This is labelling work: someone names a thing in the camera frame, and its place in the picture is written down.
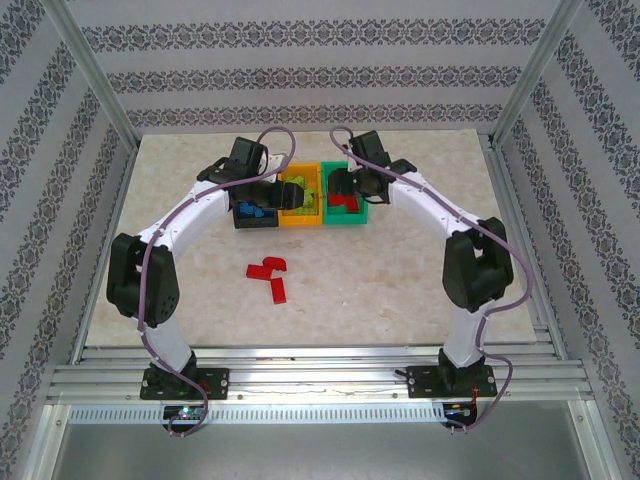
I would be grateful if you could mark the green plastic bin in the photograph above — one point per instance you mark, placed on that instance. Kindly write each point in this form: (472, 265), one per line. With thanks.
(345, 218)

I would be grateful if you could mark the right controller board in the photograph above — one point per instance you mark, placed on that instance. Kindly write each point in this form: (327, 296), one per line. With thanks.
(457, 410)

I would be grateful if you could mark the yellow plastic bin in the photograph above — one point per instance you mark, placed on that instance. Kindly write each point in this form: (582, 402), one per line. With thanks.
(300, 221)

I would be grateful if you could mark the blue lego brick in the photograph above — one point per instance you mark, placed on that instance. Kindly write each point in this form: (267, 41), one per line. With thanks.
(245, 209)
(262, 212)

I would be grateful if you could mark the red flat lego brick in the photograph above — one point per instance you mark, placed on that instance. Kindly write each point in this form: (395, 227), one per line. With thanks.
(257, 271)

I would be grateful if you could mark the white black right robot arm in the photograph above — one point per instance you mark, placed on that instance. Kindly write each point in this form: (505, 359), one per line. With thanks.
(425, 200)

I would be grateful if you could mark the aluminium frame post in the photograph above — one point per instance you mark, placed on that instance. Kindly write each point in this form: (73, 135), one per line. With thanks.
(537, 75)
(95, 75)

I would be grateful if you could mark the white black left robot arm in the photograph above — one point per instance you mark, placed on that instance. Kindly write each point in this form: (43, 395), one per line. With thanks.
(200, 210)

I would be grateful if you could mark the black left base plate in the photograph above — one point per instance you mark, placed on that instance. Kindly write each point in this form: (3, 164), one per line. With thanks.
(217, 382)

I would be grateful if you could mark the aluminium side rail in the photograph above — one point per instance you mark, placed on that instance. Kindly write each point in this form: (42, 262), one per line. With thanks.
(92, 300)
(507, 200)

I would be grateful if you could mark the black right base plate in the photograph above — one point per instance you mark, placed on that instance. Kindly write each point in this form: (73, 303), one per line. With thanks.
(422, 382)

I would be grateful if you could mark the left controller board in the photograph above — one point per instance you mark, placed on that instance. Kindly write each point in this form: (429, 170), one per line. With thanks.
(185, 412)

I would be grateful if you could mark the grey metal panel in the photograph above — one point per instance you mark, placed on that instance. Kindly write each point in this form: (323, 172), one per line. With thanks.
(320, 450)

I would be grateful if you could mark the red curved lego brick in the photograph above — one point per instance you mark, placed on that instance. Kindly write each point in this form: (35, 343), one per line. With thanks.
(275, 262)

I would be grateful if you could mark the perforated metal strip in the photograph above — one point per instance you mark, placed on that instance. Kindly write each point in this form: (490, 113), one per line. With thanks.
(300, 414)

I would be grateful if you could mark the lime green lego brick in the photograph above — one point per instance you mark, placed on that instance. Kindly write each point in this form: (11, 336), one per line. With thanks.
(295, 181)
(312, 196)
(306, 210)

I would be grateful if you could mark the controller board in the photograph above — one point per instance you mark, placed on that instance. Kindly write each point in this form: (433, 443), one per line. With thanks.
(185, 412)
(457, 410)

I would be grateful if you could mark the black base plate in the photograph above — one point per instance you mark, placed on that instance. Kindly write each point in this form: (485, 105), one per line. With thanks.
(217, 382)
(422, 382)

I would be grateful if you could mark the black plastic bin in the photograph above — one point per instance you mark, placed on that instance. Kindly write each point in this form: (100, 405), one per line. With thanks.
(255, 223)

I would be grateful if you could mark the aluminium mounting rail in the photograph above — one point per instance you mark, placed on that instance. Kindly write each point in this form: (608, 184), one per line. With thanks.
(320, 375)

